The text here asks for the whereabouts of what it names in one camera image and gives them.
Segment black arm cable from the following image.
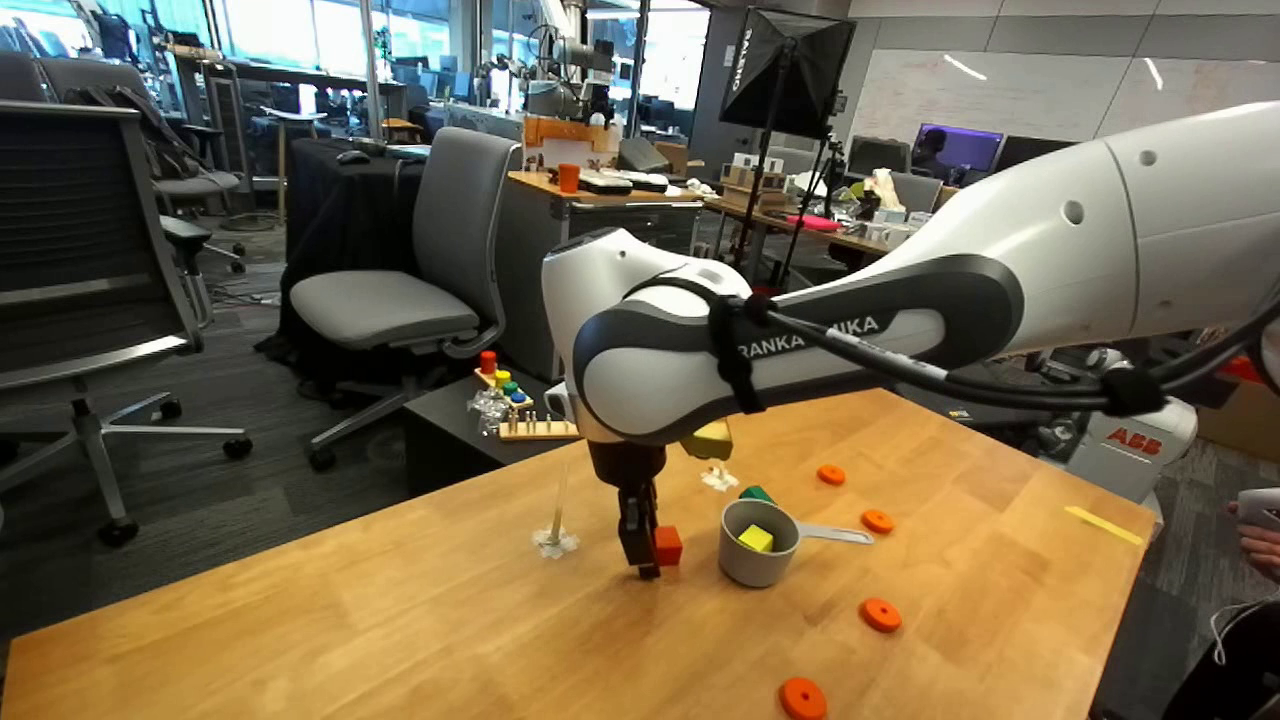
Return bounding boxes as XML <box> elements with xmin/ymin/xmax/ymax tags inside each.
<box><xmin>702</xmin><ymin>286</ymin><xmax>1280</xmax><ymax>418</ymax></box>

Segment grey measuring cup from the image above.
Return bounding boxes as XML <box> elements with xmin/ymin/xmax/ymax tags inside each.
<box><xmin>715</xmin><ymin>495</ymin><xmax>877</xmax><ymax>592</ymax></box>

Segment clear plastic pieces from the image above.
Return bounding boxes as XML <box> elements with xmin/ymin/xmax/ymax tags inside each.
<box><xmin>465</xmin><ymin>388</ymin><xmax>516</xmax><ymax>438</ymax></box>

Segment white ABB robot base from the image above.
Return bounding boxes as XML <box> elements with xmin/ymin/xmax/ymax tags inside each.
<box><xmin>1062</xmin><ymin>394</ymin><xmax>1202</xmax><ymax>508</ymax></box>

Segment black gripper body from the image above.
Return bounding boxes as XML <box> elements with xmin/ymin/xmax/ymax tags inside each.
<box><xmin>589</xmin><ymin>444</ymin><xmax>669</xmax><ymax>502</ymax></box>

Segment black softbox light on stand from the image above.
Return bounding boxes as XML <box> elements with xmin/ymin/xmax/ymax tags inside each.
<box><xmin>715</xmin><ymin>8</ymin><xmax>858</xmax><ymax>294</ymax></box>

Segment black mesh office chair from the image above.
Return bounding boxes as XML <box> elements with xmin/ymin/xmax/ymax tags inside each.
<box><xmin>0</xmin><ymin>95</ymin><xmax>256</xmax><ymax>554</ymax></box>

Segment colourful stacking toy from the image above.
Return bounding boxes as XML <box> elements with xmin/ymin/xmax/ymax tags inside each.
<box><xmin>472</xmin><ymin>348</ymin><xmax>537</xmax><ymax>418</ymax></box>

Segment grey drawer cabinet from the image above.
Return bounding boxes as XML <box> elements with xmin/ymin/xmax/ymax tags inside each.
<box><xmin>497</xmin><ymin>170</ymin><xmax>709</xmax><ymax>385</ymax></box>

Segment yellow tape strip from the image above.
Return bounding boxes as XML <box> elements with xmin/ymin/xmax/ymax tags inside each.
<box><xmin>1058</xmin><ymin>502</ymin><xmax>1153</xmax><ymax>554</ymax></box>

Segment grey office chair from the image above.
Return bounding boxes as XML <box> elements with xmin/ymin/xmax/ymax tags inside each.
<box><xmin>285</xmin><ymin>126</ymin><xmax>528</xmax><ymax>474</ymax></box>

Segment black side table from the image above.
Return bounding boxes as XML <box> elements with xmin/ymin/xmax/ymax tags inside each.
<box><xmin>394</xmin><ymin>377</ymin><xmax>605</xmax><ymax>495</ymax></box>

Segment wrist camera with tan mount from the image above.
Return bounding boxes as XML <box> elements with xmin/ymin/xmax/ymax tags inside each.
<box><xmin>676</xmin><ymin>422</ymin><xmax>738</xmax><ymax>466</ymax></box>

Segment black draped table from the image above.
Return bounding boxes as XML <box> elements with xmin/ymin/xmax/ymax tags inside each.
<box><xmin>272</xmin><ymin>133</ymin><xmax>437</xmax><ymax>317</ymax></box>

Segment wooden toy tray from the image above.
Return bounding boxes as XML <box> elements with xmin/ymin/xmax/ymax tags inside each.
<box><xmin>493</xmin><ymin>411</ymin><xmax>584</xmax><ymax>444</ymax></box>

